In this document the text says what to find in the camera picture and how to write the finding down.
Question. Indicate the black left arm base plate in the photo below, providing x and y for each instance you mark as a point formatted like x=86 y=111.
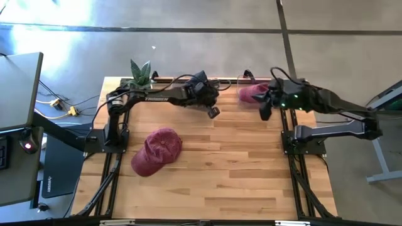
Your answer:
x=94 y=146

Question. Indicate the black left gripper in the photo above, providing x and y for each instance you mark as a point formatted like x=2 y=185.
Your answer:
x=202 y=94

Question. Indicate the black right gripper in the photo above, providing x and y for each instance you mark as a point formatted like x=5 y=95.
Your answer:
x=287 y=94

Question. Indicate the grey metal table frame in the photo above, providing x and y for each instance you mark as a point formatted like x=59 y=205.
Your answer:
x=382 y=161

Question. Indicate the black keyboard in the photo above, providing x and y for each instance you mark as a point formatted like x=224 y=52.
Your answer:
x=3 y=153

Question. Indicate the clear plastic bin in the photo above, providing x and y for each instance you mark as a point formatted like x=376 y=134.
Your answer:
x=243 y=104

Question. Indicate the black caster wheel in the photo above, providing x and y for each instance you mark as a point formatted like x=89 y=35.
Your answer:
x=43 y=207

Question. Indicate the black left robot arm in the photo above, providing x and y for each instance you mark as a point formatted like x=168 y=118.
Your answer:
x=157 y=98

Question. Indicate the black aluminium extrusion frame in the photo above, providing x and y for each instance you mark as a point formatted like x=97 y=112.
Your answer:
x=299 y=194

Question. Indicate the silver bracket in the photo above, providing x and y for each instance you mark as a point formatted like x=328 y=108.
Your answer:
x=116 y=222
x=292 y=223

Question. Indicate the black diagonal desk bar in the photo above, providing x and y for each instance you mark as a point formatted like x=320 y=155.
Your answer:
x=56 y=132

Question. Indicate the grey desk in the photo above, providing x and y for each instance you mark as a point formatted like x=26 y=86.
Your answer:
x=19 y=182

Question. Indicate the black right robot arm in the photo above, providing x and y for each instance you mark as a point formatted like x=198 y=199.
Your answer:
x=339 y=105

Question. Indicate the black laptop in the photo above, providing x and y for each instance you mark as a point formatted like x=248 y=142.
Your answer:
x=63 y=169

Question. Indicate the snake plant in white pot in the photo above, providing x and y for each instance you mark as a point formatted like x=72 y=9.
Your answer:
x=141 y=73

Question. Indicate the maroon cap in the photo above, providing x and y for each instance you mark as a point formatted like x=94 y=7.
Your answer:
x=157 y=150
x=248 y=94

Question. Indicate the black clamp knob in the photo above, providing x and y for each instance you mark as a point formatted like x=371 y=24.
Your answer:
x=154 y=74
x=248 y=73

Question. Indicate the black computer mouse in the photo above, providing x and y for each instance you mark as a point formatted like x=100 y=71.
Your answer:
x=28 y=141

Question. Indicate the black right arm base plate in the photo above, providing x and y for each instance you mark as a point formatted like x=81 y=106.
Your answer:
x=315 y=148

